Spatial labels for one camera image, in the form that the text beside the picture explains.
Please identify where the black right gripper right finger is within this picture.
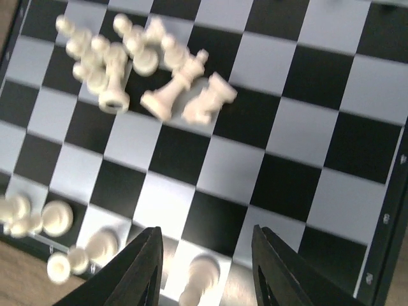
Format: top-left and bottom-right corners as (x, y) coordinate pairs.
(251, 225), (354, 305)

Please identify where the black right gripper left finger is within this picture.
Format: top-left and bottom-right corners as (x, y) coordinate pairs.
(57, 226), (163, 306)

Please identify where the white chess rook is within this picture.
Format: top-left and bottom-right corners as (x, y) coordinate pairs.
(47, 228), (119, 284)

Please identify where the white chess piece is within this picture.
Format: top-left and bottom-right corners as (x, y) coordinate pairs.
(178, 255), (220, 306)

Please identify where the white chess pawn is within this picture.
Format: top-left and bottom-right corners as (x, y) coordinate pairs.
(1, 194), (74, 238)

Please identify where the black white chess board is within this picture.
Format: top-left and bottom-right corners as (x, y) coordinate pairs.
(1, 1), (407, 305)

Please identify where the white chess king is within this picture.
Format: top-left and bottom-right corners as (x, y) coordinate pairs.
(140, 49), (208, 122)

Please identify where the white chess queen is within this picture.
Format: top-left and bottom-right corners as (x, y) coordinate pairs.
(98, 43), (130, 115)

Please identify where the white chess knight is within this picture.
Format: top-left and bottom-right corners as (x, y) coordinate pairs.
(182, 72), (237, 124)

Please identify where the pile of white chess pieces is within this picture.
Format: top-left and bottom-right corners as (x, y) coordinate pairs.
(55, 13), (190, 94)

